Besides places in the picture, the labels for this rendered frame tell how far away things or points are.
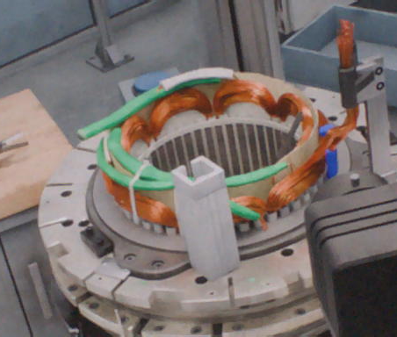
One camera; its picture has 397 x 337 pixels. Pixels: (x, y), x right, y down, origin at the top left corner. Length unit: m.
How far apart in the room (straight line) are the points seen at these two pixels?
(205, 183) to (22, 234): 0.34
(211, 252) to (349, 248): 0.47
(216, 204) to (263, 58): 0.61
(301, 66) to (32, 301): 0.38
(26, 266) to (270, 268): 0.34
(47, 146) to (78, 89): 2.39
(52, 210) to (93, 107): 2.43
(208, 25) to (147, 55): 2.23
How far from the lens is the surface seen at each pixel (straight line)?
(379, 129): 0.87
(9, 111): 1.18
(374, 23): 1.25
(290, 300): 0.85
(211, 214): 0.80
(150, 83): 1.21
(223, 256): 0.82
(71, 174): 0.99
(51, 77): 3.60
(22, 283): 1.11
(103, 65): 3.57
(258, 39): 1.38
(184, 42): 3.63
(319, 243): 0.36
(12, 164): 1.09
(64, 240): 0.91
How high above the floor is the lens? 1.62
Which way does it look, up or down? 35 degrees down
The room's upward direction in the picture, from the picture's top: 12 degrees counter-clockwise
